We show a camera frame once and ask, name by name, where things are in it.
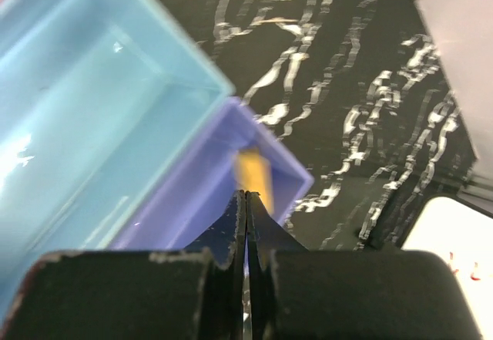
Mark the black marble mat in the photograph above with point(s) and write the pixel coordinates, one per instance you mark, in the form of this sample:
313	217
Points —
355	90

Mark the yellow eraser block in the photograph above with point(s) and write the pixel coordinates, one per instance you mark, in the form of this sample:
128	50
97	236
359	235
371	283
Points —
253	173

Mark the white board with writing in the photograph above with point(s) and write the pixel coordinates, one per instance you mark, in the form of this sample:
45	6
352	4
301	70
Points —
461	236

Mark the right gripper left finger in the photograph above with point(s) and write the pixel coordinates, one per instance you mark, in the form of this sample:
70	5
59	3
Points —
193	293

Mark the teal blue bin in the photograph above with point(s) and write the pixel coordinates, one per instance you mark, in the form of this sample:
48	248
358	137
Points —
98	98

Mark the purple bin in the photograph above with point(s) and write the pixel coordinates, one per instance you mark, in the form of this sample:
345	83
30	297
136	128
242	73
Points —
198	188

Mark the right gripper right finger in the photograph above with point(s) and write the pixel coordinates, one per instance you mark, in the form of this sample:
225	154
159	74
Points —
296	293

